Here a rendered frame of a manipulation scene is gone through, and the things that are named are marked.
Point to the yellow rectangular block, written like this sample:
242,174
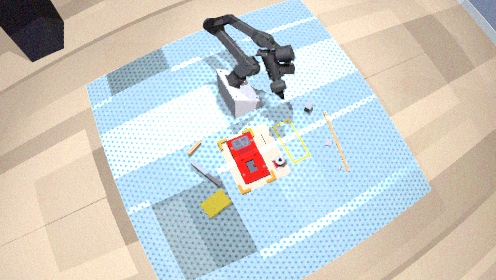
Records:
215,204

